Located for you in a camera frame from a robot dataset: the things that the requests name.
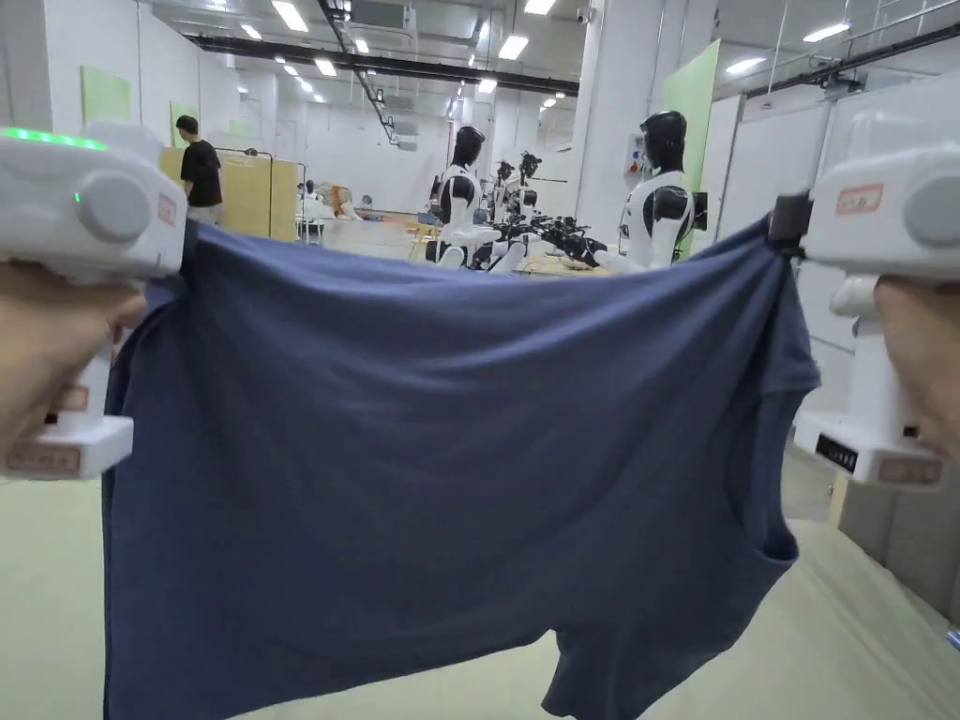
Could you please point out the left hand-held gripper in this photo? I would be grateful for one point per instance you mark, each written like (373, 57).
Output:
(67, 217)

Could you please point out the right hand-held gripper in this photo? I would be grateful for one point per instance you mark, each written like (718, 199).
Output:
(877, 217)

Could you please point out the white and black humanoid robot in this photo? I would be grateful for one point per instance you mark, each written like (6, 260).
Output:
(660, 202)
(469, 206)

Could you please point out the bed with pale green sheet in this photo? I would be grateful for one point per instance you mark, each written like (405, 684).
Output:
(825, 637)

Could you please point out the dark blue shirt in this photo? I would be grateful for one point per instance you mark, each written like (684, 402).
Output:
(442, 450)

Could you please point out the person's left hand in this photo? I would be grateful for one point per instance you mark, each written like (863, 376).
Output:
(45, 345)

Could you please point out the light wooden cabinet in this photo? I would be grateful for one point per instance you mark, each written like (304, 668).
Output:
(259, 195)

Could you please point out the person's right hand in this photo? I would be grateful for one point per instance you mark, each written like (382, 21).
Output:
(922, 352)

